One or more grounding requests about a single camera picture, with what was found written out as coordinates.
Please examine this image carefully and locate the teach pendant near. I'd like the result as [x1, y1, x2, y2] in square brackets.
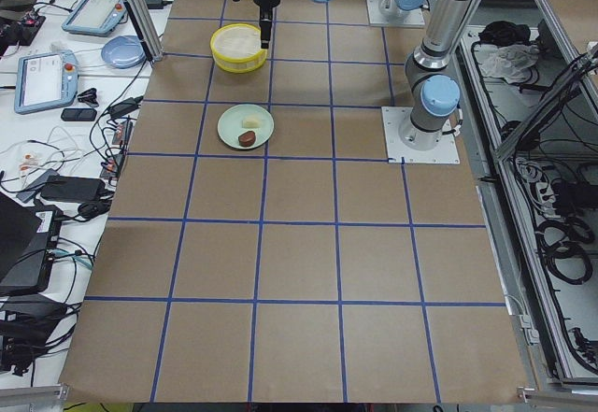
[14, 50, 78, 115]

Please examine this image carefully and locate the aluminium frame post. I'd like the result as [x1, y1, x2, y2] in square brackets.
[122, 0, 164, 64]

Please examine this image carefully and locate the white steamed bun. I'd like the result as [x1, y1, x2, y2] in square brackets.
[242, 116, 261, 129]

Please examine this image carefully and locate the yellow steamer basket with cloth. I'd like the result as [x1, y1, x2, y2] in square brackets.
[209, 23, 267, 74]

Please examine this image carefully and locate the light green plate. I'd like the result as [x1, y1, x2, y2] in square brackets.
[217, 104, 275, 150]

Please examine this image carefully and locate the white crumpled rag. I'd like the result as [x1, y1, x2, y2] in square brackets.
[479, 44, 540, 84]

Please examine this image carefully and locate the black laptop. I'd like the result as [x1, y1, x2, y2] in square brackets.
[1, 194, 63, 296]

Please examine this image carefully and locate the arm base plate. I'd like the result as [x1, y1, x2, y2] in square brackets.
[366, 0, 426, 29]
[381, 107, 461, 165]

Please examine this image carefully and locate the teach pendant far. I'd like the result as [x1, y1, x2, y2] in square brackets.
[62, 0, 126, 36]

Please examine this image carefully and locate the teach pendant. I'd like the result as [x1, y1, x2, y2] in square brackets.
[14, 50, 78, 115]
[62, 0, 126, 36]

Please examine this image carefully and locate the brown steamed bun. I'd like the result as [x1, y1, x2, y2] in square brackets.
[237, 130, 257, 148]

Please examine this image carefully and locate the black power adapter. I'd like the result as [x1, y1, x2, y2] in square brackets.
[40, 176, 105, 203]

